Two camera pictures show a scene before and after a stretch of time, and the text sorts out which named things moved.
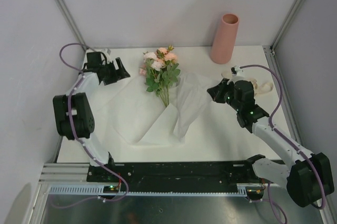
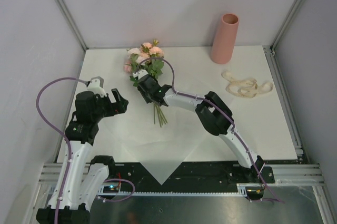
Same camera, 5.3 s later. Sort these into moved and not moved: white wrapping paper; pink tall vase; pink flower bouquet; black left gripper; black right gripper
Moved: black right gripper; black left gripper; pink flower bouquet; white wrapping paper
Not moved: pink tall vase
